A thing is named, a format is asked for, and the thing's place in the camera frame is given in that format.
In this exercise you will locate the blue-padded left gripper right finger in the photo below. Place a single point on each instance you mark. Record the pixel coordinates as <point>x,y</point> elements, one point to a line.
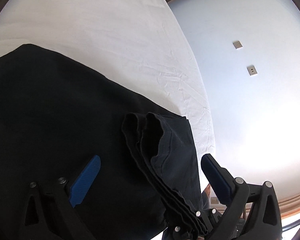
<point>264,219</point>

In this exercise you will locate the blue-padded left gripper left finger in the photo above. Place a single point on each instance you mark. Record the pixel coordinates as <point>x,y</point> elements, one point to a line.
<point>50,209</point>

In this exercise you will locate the black denim pants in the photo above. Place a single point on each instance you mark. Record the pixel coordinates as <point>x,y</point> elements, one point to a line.
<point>56,114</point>

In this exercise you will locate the white bed with sheet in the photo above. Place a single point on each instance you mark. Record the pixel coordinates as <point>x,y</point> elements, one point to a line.
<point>136,43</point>

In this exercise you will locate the lower wall socket plate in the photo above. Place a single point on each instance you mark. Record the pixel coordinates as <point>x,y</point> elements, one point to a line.
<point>251,70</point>

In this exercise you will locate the wall socket plate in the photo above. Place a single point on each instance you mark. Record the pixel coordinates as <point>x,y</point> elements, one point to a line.
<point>237,44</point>
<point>251,70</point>

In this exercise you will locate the upper wall socket plate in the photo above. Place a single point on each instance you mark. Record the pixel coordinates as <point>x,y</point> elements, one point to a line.
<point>237,44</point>

